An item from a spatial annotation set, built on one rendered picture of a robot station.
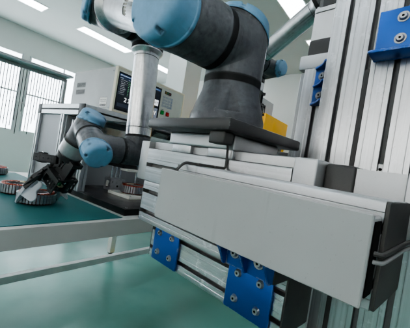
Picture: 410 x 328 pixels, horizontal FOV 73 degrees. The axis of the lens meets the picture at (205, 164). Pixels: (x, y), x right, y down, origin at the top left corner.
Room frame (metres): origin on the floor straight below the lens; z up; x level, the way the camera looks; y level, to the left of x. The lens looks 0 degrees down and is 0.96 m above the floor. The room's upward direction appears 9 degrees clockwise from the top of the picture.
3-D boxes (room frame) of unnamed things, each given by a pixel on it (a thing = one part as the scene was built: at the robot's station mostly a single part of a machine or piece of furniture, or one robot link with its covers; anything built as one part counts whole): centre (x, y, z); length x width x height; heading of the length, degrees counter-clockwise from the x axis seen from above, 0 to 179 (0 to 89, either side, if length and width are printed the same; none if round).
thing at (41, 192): (0.88, 0.52, 0.77); 0.11 x 0.11 x 0.04
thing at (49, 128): (1.27, 0.73, 0.91); 0.28 x 0.03 x 0.32; 52
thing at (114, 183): (1.27, 0.40, 0.80); 0.08 x 0.05 x 0.06; 142
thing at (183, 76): (5.55, 0.71, 1.65); 0.50 x 0.45 x 3.30; 52
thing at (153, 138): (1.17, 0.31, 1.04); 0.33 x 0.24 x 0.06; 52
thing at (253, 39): (0.56, -0.02, 1.20); 0.13 x 0.12 x 0.14; 131
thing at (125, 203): (1.29, 0.22, 0.76); 0.64 x 0.47 x 0.02; 142
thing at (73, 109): (1.48, 0.47, 1.09); 0.68 x 0.44 x 0.05; 142
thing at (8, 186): (0.98, 0.65, 0.77); 0.11 x 0.11 x 0.04
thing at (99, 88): (1.49, 0.46, 1.22); 0.44 x 0.39 x 0.20; 142
